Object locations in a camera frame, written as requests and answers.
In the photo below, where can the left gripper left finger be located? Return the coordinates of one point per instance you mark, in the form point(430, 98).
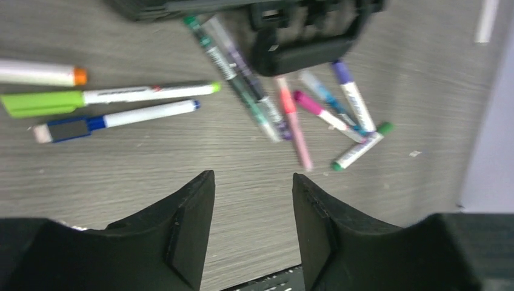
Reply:
point(161, 247)

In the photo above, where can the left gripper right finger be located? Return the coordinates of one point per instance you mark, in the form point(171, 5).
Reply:
point(343, 248)

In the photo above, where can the lime green cap marker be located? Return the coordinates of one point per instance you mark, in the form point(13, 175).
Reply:
point(27, 105)

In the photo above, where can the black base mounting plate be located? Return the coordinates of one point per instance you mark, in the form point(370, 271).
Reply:
point(289, 279)

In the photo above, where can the magenta cap white marker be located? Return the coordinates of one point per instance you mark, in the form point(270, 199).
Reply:
point(313, 107)

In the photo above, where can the green cap white marker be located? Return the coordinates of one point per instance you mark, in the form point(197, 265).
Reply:
point(358, 150)

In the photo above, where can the purple cap white marker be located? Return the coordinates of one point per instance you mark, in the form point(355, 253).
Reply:
point(353, 96)

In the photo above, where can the dark purple marker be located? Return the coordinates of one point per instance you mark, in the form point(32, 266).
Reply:
point(234, 55)

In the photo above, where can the pink marker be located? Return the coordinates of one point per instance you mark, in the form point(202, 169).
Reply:
point(290, 111)

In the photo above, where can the light blue marker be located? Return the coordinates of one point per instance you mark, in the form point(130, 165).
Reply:
point(322, 93)

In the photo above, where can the black poker chip case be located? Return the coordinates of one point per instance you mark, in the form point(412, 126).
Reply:
point(269, 57)

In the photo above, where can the dark green marker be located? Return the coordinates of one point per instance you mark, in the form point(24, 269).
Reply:
point(234, 80)

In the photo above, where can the orange cap white marker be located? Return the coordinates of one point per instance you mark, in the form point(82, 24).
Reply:
point(41, 73)

